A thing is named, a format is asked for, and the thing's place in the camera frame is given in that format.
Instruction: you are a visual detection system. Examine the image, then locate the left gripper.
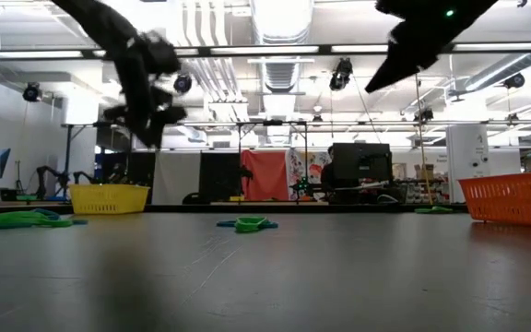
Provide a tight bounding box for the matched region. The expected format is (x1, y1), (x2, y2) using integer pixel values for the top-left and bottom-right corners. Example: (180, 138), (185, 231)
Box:
(102, 30), (188, 149)

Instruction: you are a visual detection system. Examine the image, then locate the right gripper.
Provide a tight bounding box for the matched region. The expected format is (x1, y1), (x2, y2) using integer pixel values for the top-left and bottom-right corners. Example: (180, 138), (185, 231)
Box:
(364, 0), (500, 94)

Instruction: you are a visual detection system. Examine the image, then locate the long teal rubber band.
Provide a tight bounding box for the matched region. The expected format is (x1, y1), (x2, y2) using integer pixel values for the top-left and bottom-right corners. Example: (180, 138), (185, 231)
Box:
(33, 207), (89, 228)

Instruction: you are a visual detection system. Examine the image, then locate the green rubber band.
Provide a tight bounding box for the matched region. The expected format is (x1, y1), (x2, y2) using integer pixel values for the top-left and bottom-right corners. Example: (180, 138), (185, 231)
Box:
(414, 205), (454, 215)
(0, 208), (75, 231)
(233, 216), (270, 234)

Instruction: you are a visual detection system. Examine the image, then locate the white light bar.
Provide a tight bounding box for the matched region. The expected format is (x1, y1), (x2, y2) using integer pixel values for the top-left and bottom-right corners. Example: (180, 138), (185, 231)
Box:
(330, 43), (389, 53)
(209, 44), (321, 55)
(453, 41), (531, 52)
(0, 50), (85, 60)

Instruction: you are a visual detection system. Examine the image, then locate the black ceiling spotlight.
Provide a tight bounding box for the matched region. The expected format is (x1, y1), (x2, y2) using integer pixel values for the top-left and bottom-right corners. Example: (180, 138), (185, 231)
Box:
(328, 56), (354, 92)
(415, 106), (435, 124)
(502, 72), (526, 90)
(21, 81), (44, 103)
(173, 73), (193, 95)

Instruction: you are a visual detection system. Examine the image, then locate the white panel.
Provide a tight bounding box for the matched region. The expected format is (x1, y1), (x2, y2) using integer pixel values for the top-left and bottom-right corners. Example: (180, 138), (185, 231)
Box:
(151, 151), (202, 206)

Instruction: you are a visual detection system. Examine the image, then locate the yellow plastic basket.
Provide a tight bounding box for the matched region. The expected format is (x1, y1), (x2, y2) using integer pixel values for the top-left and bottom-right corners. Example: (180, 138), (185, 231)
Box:
(67, 183), (151, 216)

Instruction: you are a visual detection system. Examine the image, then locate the black distant stand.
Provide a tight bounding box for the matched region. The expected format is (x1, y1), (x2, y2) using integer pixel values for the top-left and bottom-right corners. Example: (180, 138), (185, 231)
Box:
(60, 120), (309, 205)

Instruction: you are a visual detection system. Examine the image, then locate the black panel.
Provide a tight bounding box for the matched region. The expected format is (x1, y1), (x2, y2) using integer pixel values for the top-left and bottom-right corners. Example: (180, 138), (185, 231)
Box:
(198, 151), (242, 205)

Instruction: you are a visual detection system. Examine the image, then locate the black rounded object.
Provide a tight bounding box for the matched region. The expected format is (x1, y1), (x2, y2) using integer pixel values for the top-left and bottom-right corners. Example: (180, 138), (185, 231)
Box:
(181, 192), (211, 206)

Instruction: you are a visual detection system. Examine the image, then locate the black monitor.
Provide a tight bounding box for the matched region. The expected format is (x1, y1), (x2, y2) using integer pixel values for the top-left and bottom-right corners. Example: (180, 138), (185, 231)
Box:
(331, 142), (393, 183)

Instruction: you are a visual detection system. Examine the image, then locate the white cabinet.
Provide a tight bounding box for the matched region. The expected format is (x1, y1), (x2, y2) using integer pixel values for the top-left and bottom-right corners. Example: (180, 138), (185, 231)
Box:
(445, 124), (491, 205)

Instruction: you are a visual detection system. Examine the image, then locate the cardboard box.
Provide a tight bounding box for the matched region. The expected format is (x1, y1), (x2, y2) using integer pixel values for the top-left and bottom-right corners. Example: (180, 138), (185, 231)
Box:
(414, 163), (436, 182)

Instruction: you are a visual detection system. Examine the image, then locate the red cloth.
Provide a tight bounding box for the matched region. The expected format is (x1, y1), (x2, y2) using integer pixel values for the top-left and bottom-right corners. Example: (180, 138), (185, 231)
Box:
(240, 148), (290, 202)

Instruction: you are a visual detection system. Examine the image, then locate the person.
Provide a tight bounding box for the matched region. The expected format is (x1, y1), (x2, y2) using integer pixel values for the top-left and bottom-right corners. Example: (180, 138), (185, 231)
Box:
(319, 145), (340, 202)

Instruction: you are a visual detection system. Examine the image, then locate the floral cloth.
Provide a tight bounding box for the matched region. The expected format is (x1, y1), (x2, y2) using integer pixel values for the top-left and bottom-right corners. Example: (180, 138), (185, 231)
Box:
(285, 148), (336, 190)

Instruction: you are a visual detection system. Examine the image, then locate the orange plastic basket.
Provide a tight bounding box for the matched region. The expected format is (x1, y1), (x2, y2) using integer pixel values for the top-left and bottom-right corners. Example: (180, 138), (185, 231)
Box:
(457, 169), (531, 230)

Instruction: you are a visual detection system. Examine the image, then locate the black aluminium rig frame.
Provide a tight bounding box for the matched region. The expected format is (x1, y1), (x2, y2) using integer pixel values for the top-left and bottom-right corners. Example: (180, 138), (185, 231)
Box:
(0, 41), (531, 216)

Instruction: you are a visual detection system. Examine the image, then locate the silver ventilation duct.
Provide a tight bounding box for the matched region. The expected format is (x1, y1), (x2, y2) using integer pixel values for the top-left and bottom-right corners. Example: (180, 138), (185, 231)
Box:
(250, 0), (316, 149)

